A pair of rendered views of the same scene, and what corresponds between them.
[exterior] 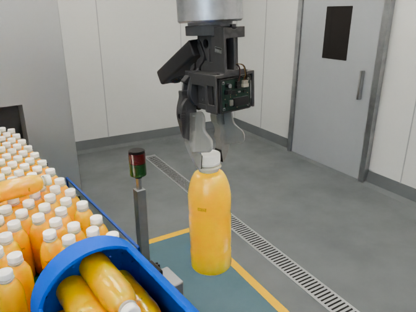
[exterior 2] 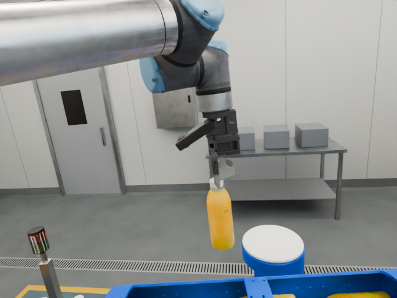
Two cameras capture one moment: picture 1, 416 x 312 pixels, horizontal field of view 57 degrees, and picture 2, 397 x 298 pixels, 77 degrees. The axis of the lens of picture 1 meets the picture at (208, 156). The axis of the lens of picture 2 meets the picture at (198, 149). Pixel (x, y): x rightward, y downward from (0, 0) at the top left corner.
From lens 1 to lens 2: 0.57 m
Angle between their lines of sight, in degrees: 48
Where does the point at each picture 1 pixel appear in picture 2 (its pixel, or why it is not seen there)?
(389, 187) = (141, 190)
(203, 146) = (228, 174)
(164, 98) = not seen: outside the picture
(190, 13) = (221, 106)
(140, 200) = (51, 269)
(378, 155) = (128, 174)
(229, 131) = not seen: hidden behind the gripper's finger
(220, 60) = (233, 126)
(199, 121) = (221, 162)
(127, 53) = not seen: outside the picture
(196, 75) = (222, 138)
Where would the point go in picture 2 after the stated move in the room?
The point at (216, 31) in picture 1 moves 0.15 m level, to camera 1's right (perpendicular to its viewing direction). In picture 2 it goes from (230, 113) to (257, 105)
